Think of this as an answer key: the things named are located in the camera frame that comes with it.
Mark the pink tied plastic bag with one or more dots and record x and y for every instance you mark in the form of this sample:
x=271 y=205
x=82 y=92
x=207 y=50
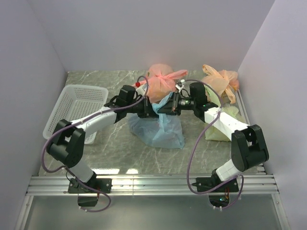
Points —
x=162 y=81

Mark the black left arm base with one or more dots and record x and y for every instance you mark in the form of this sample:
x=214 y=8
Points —
x=90 y=192

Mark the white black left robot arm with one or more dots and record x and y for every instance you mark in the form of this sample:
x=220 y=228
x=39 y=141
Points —
x=67 y=142

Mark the aluminium front rail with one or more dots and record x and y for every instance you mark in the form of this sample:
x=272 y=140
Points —
x=146 y=185

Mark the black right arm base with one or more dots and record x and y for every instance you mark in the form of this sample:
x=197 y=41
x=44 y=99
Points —
x=221 y=195

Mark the orange tied plastic bag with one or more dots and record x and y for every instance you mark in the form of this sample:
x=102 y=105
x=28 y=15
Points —
x=223 y=82

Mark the green yellow tied plastic bag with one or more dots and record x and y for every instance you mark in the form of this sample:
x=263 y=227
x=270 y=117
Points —
x=221 y=125

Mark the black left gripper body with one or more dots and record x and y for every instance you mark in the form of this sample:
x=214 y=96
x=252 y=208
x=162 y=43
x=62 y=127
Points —
x=141 y=108

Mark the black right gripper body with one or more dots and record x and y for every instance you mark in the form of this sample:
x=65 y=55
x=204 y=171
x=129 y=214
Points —
x=180 y=104

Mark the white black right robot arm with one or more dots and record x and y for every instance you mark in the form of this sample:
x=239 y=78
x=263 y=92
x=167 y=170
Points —
x=248 y=146

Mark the blue printed plastic bag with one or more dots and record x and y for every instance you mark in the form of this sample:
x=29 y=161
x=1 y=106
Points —
x=165 y=131

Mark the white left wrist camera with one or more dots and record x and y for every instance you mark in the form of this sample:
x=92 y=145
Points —
x=141 y=90

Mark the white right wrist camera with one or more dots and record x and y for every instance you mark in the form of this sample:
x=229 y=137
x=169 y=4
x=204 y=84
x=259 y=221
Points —
x=180 y=85

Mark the white plastic perforated basket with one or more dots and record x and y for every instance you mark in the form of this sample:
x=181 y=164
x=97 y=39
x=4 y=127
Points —
x=75 y=101

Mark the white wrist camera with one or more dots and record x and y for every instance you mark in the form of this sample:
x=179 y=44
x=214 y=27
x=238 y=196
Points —
x=141 y=90
x=180 y=85

